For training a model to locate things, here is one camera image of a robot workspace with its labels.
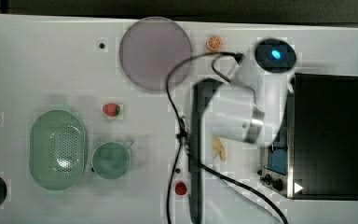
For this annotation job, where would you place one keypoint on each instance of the peeled banana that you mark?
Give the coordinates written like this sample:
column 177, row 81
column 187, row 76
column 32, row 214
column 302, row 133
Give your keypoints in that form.
column 218, row 149

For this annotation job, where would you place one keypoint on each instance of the black toaster oven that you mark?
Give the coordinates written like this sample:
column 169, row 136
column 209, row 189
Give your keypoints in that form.
column 315, row 155

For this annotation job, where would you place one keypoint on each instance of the large red strawberry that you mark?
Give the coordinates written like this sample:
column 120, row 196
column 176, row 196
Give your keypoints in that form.
column 111, row 110

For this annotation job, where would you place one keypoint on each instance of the small red strawberry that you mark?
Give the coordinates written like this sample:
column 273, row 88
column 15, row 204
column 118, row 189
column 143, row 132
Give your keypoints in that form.
column 180, row 188

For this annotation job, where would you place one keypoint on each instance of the green cup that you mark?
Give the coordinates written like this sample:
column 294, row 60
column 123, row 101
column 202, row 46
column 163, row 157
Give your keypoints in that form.
column 112, row 160

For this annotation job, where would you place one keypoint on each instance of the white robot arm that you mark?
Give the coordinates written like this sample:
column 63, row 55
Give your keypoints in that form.
column 249, row 109

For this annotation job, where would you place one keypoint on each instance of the green oval strainer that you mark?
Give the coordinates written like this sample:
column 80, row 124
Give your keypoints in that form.
column 58, row 150

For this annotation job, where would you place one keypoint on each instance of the grey round plate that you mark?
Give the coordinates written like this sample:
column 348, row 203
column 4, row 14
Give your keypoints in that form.
column 150, row 49

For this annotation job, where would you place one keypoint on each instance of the orange slice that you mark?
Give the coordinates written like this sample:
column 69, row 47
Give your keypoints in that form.
column 214, row 43

